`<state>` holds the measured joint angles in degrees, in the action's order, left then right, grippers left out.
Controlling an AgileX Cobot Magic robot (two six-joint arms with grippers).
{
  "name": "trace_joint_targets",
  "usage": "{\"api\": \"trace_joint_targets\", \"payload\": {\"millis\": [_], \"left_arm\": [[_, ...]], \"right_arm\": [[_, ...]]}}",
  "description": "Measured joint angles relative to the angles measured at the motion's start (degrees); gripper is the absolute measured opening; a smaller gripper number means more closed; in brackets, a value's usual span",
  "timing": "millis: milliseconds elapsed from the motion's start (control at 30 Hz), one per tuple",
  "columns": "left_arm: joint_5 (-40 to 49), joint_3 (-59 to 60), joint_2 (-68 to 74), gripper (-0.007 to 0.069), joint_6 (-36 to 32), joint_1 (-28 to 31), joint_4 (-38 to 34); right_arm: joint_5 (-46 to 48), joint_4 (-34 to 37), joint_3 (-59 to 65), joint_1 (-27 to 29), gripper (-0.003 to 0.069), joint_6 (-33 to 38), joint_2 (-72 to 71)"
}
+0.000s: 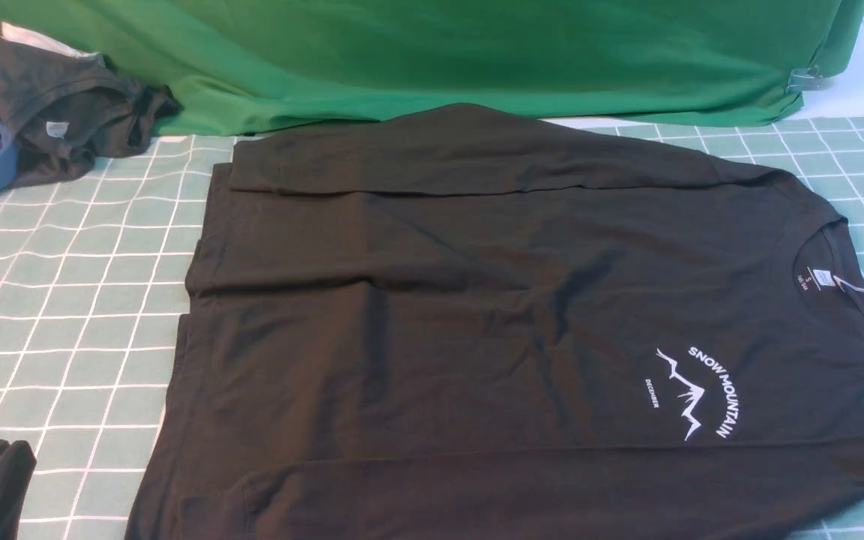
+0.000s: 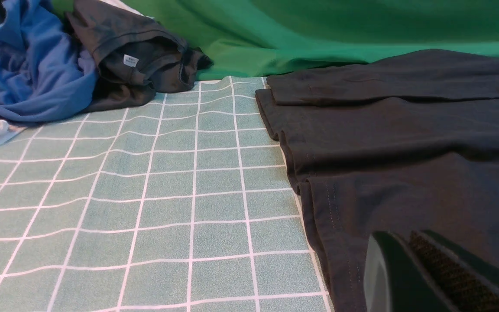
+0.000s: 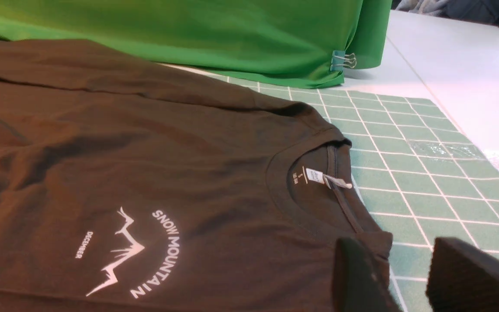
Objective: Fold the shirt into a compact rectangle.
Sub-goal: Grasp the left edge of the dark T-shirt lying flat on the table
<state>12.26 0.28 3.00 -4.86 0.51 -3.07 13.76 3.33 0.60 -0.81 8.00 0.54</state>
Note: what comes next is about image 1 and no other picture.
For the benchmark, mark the dark gray long-sleeve shirt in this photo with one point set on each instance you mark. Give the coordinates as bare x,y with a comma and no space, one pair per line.
468,324

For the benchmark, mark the white cloth behind garments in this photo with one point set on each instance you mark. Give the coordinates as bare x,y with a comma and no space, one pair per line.
25,36

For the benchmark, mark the silver binder clip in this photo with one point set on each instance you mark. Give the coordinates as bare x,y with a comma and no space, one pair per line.
805,79

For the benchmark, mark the green backdrop cloth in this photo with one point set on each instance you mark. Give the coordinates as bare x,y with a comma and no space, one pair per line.
242,67

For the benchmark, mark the crumpled dark gray garment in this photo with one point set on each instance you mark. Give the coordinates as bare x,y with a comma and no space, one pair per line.
64,113

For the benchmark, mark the teal checkered tablecloth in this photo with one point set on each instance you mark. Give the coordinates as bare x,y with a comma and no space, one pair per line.
91,290

